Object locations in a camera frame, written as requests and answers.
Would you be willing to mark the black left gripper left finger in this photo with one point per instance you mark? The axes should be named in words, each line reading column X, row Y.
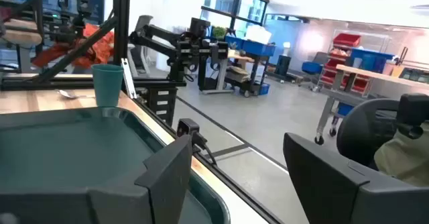
column 161, row 183

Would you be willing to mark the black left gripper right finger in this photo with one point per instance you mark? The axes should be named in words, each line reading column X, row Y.
column 335, row 197

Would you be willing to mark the dark teal plastic cup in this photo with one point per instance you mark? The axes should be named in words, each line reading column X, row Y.
column 107, row 86

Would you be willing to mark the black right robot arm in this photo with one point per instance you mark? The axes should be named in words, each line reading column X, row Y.
column 78, row 19

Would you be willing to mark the black background robot arm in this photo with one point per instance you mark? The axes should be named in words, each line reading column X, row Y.
column 181, row 49

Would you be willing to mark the dark green plastic tray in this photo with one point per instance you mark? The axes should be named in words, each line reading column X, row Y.
column 67, row 150

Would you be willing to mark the black office chair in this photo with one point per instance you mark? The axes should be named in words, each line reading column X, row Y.
column 362, row 133

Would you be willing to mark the olive green garment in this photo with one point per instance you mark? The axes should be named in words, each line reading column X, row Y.
column 402, row 160

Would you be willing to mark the black drawer cabinet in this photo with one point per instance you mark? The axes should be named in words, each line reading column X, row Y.
column 162, row 103

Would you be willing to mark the white flat strip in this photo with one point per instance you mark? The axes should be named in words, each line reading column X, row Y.
column 129, row 80

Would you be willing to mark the wooden top metal workbench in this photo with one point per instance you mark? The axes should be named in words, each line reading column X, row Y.
column 368, row 72

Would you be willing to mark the blue storage bin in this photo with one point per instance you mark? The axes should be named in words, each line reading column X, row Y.
column 258, row 48
column 234, row 42
column 311, row 67

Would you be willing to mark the large blue crate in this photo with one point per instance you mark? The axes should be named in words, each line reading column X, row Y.
column 372, row 60

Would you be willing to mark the orange fabric bundle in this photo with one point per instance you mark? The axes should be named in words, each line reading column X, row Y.
column 97, row 49

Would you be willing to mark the rack of red bins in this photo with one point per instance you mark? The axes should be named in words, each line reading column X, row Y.
column 347, row 40

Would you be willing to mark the grey office chair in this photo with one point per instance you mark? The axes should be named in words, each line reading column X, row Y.
column 142, row 21

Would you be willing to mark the white plastic container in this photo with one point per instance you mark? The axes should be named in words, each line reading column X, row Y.
column 258, row 34

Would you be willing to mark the small black table camera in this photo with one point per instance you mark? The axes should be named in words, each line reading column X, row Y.
column 187, row 129

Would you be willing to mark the black aluminium rig frame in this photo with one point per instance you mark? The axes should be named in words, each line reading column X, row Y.
column 122, row 23

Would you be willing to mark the black window frame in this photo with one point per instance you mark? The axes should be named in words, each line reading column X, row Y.
column 234, row 6

